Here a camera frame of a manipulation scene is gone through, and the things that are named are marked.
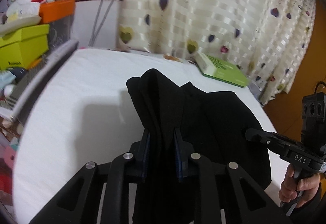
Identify black pants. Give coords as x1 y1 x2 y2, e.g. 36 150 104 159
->
125 68 272 224

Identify person's right hand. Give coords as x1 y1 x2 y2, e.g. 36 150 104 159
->
279 164 320 208

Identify brown wooden cabinet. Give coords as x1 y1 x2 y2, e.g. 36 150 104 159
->
264 0 326 141

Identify green white box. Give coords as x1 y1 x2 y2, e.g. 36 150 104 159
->
195 52 248 88

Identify grey striped shelf board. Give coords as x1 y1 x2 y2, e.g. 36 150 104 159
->
1 39 78 123

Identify heart patterned cream curtain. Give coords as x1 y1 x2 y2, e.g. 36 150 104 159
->
118 0 316 105

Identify lime green shoe box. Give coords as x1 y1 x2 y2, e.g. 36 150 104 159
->
0 24 50 70

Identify orange box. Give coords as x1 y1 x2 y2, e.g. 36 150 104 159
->
39 0 75 24

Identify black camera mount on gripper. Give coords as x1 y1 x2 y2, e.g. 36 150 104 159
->
301 81 325 158

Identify black hanging cables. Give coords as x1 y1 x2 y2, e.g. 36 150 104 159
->
87 0 123 47

